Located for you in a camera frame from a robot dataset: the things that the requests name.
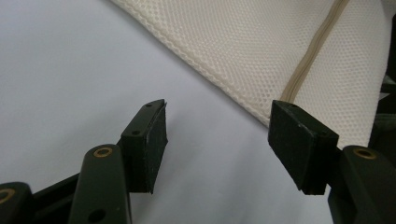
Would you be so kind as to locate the white mesh laundry bag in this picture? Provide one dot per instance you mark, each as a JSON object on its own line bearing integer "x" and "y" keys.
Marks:
{"x": 249, "y": 46}

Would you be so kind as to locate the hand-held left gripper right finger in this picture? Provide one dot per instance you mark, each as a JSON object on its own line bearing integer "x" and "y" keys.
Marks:
{"x": 299, "y": 146}

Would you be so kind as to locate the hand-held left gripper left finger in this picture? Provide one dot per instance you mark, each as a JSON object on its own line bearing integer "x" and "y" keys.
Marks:
{"x": 143, "y": 149}

